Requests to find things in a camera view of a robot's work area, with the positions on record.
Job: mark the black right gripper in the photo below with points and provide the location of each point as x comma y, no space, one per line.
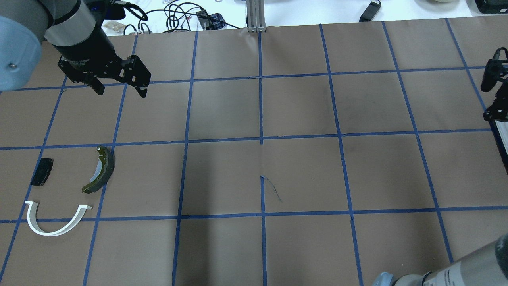
493,72

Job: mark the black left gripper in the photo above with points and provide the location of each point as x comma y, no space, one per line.
88,46

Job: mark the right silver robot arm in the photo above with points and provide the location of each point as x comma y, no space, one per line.
443,192

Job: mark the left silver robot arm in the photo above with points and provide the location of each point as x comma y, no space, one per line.
74,29

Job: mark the bag of small parts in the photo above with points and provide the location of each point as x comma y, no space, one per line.
114,26

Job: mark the green curved brake shoe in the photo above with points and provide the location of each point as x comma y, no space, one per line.
104,170

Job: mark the black brake pad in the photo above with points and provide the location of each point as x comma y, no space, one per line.
42,172

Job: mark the black power adapter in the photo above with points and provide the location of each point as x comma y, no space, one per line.
370,12

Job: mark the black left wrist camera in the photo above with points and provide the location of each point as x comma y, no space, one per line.
106,9

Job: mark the white curved plastic bracket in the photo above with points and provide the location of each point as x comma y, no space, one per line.
67,224

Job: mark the aluminium frame post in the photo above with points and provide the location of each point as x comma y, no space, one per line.
255,16

